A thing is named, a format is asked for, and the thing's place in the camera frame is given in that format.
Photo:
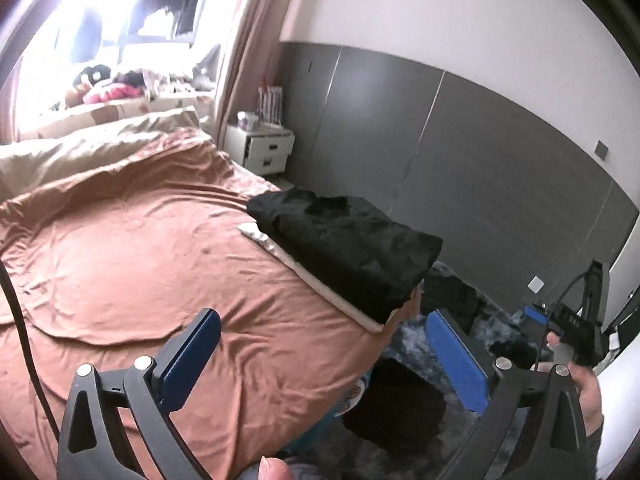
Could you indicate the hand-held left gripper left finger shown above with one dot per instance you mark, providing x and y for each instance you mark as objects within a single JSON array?
[{"x": 192, "y": 355}]

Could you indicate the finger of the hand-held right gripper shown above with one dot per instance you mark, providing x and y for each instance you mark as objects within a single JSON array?
[{"x": 536, "y": 314}]

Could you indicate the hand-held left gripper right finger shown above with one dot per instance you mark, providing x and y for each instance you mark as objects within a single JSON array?
[{"x": 457, "y": 360}]

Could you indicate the black jacket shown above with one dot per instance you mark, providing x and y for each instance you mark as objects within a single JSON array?
[{"x": 340, "y": 230}]

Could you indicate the black clothes on rug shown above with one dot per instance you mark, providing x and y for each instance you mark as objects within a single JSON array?
[{"x": 450, "y": 302}]

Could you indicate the person's right hand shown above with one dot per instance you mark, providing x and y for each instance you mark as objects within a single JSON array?
[{"x": 587, "y": 395}]

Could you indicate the person's left hand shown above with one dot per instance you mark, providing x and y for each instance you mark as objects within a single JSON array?
[{"x": 274, "y": 469}]

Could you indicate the black cloth pile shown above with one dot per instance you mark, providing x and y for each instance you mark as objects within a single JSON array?
[{"x": 395, "y": 400}]

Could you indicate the grey fuzzy rug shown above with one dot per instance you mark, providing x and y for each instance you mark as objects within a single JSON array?
[{"x": 465, "y": 435}]

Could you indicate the bed with brown duvet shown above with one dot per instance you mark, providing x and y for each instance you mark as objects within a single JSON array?
[{"x": 150, "y": 260}]

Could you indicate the white folded cloth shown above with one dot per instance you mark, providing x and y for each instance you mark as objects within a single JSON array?
[{"x": 300, "y": 267}]

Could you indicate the white nightstand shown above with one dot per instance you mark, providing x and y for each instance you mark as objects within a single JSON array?
[{"x": 260, "y": 150}]

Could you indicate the beige blanket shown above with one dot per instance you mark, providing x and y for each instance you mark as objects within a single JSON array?
[{"x": 75, "y": 155}]

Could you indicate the white cup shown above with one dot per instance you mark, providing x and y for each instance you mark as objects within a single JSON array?
[{"x": 248, "y": 121}]

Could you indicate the red striped holder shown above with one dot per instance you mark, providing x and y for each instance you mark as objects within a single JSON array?
[{"x": 269, "y": 105}]

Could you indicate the pink plush toy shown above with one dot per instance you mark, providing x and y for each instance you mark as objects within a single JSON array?
[{"x": 112, "y": 94}]

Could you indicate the brown plush toy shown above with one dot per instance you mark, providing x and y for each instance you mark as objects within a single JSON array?
[{"x": 76, "y": 97}]

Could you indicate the dark item on sill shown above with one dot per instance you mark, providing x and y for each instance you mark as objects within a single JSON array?
[{"x": 206, "y": 70}]

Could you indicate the black plush toy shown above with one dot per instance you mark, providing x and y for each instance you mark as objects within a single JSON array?
[{"x": 94, "y": 75}]

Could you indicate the pink curtain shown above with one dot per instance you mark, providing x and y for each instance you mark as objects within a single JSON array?
[{"x": 250, "y": 50}]

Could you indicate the hanging dark garment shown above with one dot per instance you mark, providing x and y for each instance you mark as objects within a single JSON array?
[{"x": 89, "y": 35}]

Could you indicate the white wall outlet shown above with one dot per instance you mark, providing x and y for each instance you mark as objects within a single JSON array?
[{"x": 537, "y": 285}]

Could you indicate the grey wall switch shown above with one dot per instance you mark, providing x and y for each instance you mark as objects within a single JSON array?
[{"x": 602, "y": 149}]

